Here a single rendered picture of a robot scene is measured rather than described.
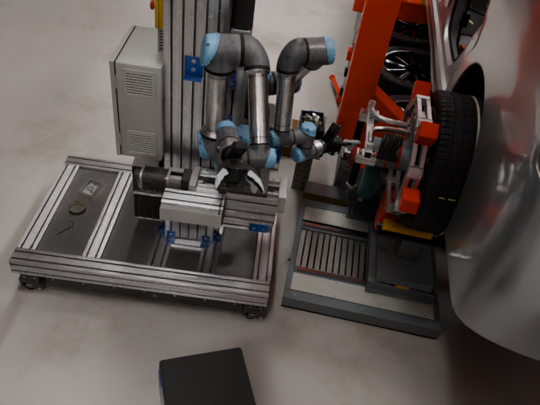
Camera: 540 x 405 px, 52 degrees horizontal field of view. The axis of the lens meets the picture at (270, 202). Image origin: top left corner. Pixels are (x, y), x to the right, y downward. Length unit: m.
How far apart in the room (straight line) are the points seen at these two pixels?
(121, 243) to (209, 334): 0.65
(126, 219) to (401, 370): 1.62
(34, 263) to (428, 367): 2.00
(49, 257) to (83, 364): 0.54
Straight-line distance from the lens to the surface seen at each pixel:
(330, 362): 2.83
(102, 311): 2.93
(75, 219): 3.09
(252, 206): 2.43
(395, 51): 4.45
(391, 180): 2.88
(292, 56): 2.30
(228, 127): 1.91
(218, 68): 2.03
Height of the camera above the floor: 2.35
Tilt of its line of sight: 42 degrees down
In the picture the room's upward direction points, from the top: 9 degrees clockwise
